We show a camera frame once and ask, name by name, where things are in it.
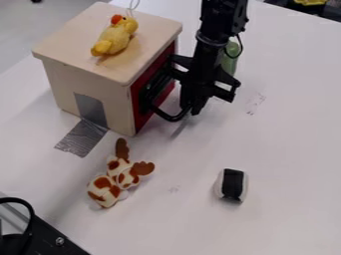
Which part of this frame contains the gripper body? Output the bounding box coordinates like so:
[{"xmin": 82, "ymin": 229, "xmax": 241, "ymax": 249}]
[{"xmin": 168, "ymin": 31, "xmax": 243, "ymax": 104}]

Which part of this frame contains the cabinet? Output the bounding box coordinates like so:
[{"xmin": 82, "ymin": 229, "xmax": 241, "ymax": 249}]
[{"xmin": 30, "ymin": 1, "xmax": 184, "ymax": 137}]

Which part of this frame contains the black equipment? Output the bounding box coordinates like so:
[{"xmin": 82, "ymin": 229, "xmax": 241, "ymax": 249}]
[{"xmin": 0, "ymin": 196, "xmax": 93, "ymax": 255}]

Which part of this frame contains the grey tape strip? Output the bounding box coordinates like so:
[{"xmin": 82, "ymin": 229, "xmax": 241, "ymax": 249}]
[{"xmin": 53, "ymin": 92, "xmax": 111, "ymax": 158}]

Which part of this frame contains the drawer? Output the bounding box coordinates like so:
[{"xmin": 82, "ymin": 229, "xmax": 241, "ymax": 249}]
[{"xmin": 129, "ymin": 39, "xmax": 195, "ymax": 134}]

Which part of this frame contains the brown and white plush animal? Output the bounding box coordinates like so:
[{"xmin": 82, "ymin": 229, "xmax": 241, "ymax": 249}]
[{"xmin": 85, "ymin": 137, "xmax": 158, "ymax": 210}]

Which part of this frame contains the green toy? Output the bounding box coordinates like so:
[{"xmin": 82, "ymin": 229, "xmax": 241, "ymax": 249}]
[{"xmin": 219, "ymin": 39, "xmax": 244, "ymax": 78}]

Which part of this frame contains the yellow plush duck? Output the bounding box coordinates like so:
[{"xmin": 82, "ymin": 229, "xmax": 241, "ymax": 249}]
[{"xmin": 89, "ymin": 13, "xmax": 141, "ymax": 58}]

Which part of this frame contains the white and black toy rice ball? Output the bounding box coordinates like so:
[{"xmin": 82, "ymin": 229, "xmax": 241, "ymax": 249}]
[{"xmin": 212, "ymin": 167, "xmax": 251, "ymax": 203}]

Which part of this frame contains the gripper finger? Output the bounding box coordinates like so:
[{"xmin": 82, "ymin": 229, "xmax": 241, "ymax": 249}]
[
  {"xmin": 190, "ymin": 86, "xmax": 212, "ymax": 117},
  {"xmin": 178, "ymin": 83, "xmax": 197, "ymax": 113}
]

